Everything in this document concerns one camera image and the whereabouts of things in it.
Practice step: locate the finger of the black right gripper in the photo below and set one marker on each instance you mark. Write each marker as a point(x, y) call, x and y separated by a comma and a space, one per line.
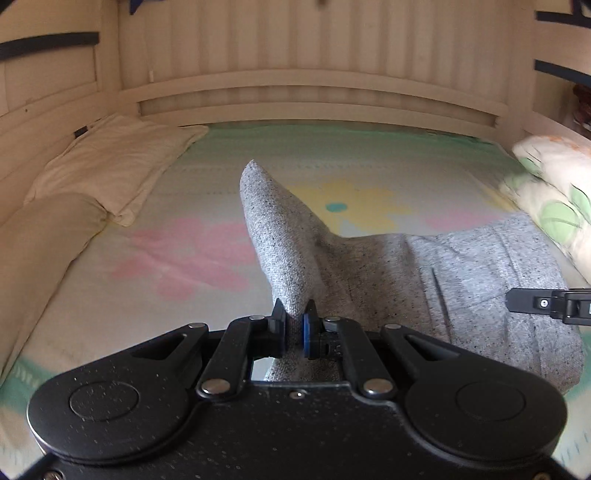
point(535, 301)

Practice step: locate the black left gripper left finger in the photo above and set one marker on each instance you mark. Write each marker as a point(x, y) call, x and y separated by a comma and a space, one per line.
point(269, 333)

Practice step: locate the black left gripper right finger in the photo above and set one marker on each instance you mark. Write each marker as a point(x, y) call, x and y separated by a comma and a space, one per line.
point(320, 342)

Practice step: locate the grey knit pants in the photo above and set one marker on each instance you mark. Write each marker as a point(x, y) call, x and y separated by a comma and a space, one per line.
point(449, 286)

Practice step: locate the white floral folded quilt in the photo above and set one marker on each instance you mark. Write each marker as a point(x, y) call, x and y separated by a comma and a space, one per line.
point(554, 191)

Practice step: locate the pastel floral bed blanket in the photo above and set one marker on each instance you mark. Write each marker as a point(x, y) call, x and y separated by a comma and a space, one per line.
point(188, 257)

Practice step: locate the cream flat pillow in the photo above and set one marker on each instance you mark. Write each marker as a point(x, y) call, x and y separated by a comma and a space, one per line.
point(117, 162)

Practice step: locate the beige pillow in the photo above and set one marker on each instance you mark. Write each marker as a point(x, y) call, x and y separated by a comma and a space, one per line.
point(38, 244)

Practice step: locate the cream wooden bed frame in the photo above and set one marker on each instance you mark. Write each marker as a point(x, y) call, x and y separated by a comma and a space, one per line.
point(497, 70)

